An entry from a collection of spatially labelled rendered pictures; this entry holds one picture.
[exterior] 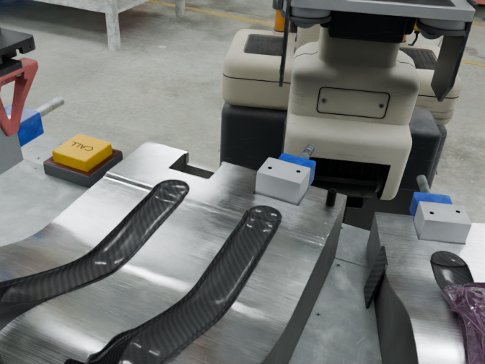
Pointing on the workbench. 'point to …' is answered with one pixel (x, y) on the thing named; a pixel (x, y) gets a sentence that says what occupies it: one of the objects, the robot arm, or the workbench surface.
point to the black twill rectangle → (375, 276)
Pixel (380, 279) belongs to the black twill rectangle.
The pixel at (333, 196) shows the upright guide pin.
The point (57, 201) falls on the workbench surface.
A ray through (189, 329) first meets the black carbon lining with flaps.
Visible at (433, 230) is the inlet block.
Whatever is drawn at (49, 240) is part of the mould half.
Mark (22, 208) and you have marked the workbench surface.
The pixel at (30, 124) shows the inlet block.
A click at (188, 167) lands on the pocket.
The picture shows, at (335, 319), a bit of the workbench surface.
